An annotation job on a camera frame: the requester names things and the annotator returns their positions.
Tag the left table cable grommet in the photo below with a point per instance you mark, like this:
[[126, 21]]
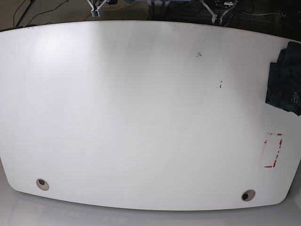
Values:
[[42, 184]]

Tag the dark teal t-shirt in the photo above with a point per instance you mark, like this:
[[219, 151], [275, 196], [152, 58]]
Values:
[[284, 81]]

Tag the red tape rectangle marking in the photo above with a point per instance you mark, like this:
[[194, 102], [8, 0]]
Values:
[[271, 149]]

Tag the right table cable grommet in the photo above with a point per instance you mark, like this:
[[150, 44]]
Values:
[[248, 195]]

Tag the table cable grommet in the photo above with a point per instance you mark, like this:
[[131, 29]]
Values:
[[248, 195], [42, 184]]

